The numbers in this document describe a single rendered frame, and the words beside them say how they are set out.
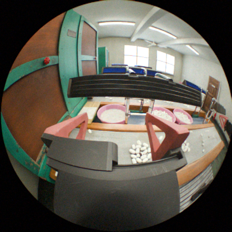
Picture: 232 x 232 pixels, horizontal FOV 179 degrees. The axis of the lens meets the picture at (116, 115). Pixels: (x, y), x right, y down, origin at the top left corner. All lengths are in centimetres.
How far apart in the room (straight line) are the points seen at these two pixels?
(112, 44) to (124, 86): 518
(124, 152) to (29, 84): 59
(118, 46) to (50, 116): 516
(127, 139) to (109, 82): 36
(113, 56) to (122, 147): 507
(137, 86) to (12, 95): 48
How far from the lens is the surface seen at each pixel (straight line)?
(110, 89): 27
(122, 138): 52
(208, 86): 537
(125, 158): 45
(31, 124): 42
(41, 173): 50
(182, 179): 51
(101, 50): 296
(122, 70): 82
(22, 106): 40
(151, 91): 28
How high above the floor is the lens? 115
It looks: 36 degrees down
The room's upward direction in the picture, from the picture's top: straight up
